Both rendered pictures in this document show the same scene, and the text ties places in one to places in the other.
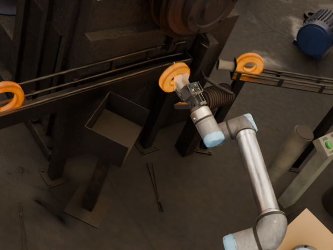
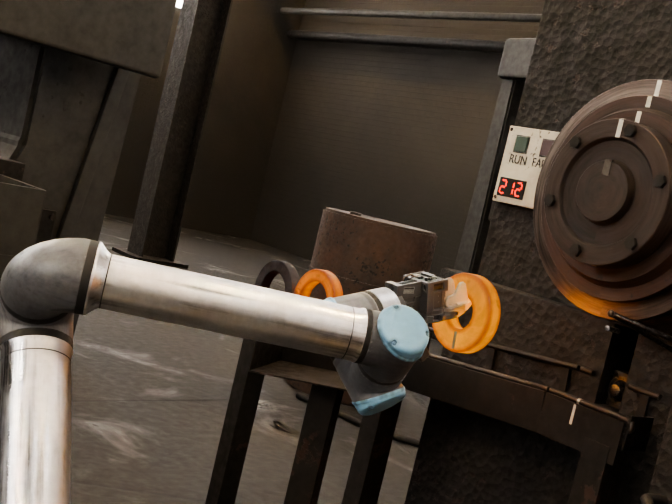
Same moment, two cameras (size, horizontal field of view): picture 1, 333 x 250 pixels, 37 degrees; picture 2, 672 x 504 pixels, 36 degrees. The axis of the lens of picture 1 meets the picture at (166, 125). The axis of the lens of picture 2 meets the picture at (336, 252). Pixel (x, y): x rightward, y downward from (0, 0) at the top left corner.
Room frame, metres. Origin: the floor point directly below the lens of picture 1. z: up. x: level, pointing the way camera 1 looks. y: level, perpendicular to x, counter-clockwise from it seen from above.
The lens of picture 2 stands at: (2.04, -1.97, 1.02)
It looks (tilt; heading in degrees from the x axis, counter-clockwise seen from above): 4 degrees down; 104
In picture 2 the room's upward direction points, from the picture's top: 13 degrees clockwise
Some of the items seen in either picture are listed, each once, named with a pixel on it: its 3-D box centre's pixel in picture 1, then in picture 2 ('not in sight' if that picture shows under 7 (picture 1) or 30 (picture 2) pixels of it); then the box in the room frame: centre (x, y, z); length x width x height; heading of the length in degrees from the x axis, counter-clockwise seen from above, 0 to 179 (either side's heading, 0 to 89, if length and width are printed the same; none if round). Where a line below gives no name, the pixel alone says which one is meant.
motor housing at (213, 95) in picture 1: (202, 120); not in sight; (2.29, -0.19, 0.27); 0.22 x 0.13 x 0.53; 143
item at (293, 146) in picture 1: (283, 160); not in sight; (2.27, -0.73, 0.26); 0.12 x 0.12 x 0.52
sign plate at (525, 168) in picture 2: not in sight; (545, 170); (1.90, 0.41, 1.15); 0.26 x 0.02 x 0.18; 143
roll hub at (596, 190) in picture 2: (210, 6); (609, 193); (2.04, 0.04, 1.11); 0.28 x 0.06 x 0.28; 143
